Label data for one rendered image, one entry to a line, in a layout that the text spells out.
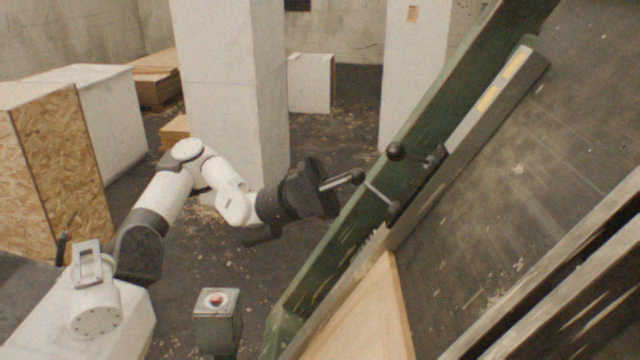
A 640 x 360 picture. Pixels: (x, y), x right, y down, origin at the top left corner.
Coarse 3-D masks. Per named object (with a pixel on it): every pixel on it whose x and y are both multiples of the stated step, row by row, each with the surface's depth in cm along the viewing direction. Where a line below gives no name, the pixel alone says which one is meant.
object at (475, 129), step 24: (528, 48) 71; (528, 72) 71; (504, 96) 73; (480, 120) 75; (456, 144) 78; (480, 144) 77; (456, 168) 79; (432, 192) 82; (408, 216) 85; (384, 240) 87; (360, 264) 92; (336, 288) 98; (312, 336) 101
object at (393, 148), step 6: (390, 144) 74; (396, 144) 74; (402, 144) 74; (390, 150) 74; (396, 150) 73; (402, 150) 74; (390, 156) 74; (396, 156) 74; (402, 156) 74; (408, 156) 77; (414, 156) 78; (432, 156) 81; (396, 162) 75; (420, 162) 80; (426, 162) 80; (432, 162) 81; (426, 168) 81
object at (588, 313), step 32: (608, 224) 38; (544, 256) 42; (576, 256) 40; (608, 256) 36; (512, 288) 44; (544, 288) 42; (576, 288) 37; (608, 288) 37; (480, 320) 46; (512, 320) 44; (544, 320) 39; (576, 320) 39; (608, 320) 38; (448, 352) 48; (480, 352) 46; (512, 352) 41; (544, 352) 41; (576, 352) 40
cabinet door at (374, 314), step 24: (384, 264) 86; (360, 288) 91; (384, 288) 81; (336, 312) 96; (360, 312) 86; (384, 312) 77; (336, 336) 91; (360, 336) 81; (384, 336) 73; (408, 336) 69
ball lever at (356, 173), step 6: (354, 168) 89; (360, 168) 89; (354, 174) 88; (360, 174) 88; (354, 180) 88; (360, 180) 88; (366, 186) 88; (372, 186) 88; (378, 192) 87; (384, 198) 87; (390, 204) 86; (396, 204) 85; (390, 210) 86
